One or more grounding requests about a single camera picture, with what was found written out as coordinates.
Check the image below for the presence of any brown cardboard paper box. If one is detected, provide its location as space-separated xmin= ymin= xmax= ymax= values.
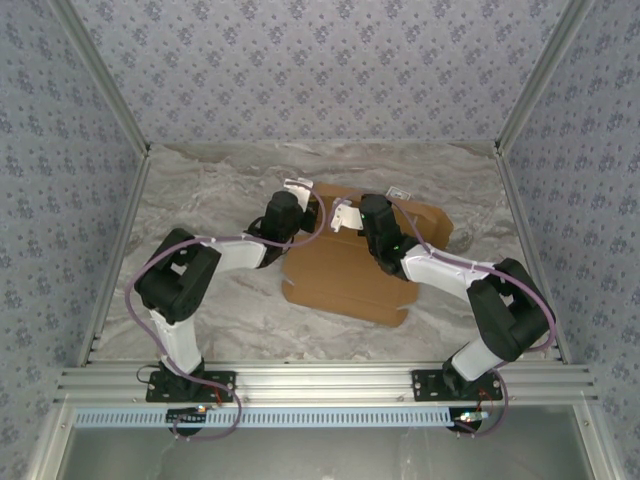
xmin=279 ymin=181 xmax=455 ymax=329

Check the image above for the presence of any right small circuit board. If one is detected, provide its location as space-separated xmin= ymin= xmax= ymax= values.
xmin=449 ymin=408 xmax=489 ymax=431

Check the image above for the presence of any small circuit board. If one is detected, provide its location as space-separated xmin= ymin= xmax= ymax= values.
xmin=449 ymin=408 xmax=489 ymax=431
xmin=166 ymin=405 xmax=209 ymax=426

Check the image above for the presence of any left small circuit board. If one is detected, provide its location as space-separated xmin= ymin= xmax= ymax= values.
xmin=166 ymin=405 xmax=209 ymax=426

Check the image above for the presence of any grey metal lower panel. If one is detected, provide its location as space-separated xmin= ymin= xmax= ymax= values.
xmin=29 ymin=403 xmax=616 ymax=480

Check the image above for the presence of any right aluminium side rail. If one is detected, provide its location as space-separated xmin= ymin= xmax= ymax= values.
xmin=495 ymin=147 xmax=572 ymax=365

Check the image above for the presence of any aluminium side rail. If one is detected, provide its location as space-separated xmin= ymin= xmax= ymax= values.
xmin=77 ymin=147 xmax=154 ymax=369
xmin=495 ymin=147 xmax=572 ymax=365

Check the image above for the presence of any aluminium mounting rail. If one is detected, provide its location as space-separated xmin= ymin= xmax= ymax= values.
xmin=53 ymin=360 xmax=599 ymax=405

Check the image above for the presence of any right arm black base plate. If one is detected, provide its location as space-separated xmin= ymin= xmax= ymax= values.
xmin=410 ymin=368 xmax=504 ymax=404

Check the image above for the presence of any left aluminium side rail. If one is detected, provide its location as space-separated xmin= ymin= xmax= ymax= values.
xmin=77 ymin=147 xmax=154 ymax=369

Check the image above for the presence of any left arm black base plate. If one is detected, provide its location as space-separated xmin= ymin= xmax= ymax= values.
xmin=145 ymin=368 xmax=237 ymax=404

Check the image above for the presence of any slotted grey cable duct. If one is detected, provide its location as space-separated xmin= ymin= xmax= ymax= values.
xmin=73 ymin=405 xmax=484 ymax=430

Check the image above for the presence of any right aluminium frame post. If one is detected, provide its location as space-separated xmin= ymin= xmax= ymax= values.
xmin=493 ymin=0 xmax=597 ymax=157

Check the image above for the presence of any aluminium frame post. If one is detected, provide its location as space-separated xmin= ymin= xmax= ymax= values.
xmin=493 ymin=0 xmax=597 ymax=157
xmin=48 ymin=0 xmax=152 ymax=157

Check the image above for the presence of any left aluminium frame post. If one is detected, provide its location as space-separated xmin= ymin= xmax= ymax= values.
xmin=48 ymin=0 xmax=152 ymax=157

